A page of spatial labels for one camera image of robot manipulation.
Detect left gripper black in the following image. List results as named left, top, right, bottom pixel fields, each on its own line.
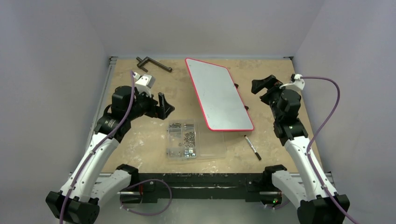
left=126, top=87, right=174, bottom=121

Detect pink framed whiteboard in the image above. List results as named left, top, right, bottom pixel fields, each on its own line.
left=184, top=58, right=254, bottom=132

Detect white black marker pen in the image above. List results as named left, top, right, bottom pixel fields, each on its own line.
left=244, top=135, right=262, bottom=161

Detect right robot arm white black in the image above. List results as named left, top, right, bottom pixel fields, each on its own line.
left=251, top=74, right=350, bottom=224

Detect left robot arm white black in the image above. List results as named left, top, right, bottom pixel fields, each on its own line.
left=45, top=86, right=175, bottom=224

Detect clear plastic screw box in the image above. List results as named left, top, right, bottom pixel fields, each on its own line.
left=166, top=119, right=226, bottom=161

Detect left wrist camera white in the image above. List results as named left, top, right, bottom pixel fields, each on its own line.
left=133, top=72, right=156, bottom=91

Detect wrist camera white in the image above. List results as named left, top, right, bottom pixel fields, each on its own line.
left=280, top=74, right=305, bottom=91
left=133, top=72, right=156, bottom=91

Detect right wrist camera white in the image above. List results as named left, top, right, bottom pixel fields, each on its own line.
left=280, top=74, right=305, bottom=91

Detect dark metal crank handle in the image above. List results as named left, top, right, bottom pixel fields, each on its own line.
left=136, top=56, right=173, bottom=73

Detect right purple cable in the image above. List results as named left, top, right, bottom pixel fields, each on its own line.
left=301, top=76, right=360, bottom=224

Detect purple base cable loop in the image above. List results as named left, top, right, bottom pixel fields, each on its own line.
left=120, top=178, right=173, bottom=217

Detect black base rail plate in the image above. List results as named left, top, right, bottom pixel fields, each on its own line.
left=118, top=173, right=283, bottom=205

